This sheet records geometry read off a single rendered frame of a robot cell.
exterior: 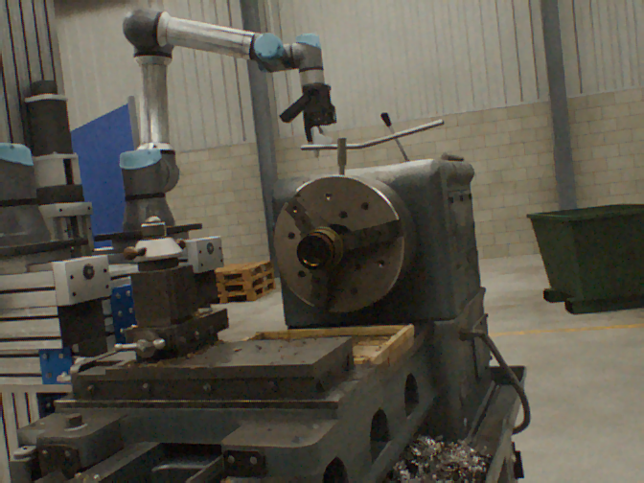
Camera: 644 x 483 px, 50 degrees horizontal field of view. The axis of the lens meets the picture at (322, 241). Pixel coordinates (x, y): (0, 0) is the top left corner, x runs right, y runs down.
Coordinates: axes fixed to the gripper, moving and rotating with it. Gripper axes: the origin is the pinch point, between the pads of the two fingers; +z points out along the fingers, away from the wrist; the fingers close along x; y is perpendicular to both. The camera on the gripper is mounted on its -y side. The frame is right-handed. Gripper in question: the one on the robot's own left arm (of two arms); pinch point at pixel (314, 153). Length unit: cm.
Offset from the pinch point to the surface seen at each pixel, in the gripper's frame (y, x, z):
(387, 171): 31.4, -32.6, 9.2
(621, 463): 79, 98, 133
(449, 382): 42, -35, 61
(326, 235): 25, -62, 22
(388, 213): 36, -50, 19
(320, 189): 20, -50, 12
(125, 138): -324, 347, -67
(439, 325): 41, -35, 47
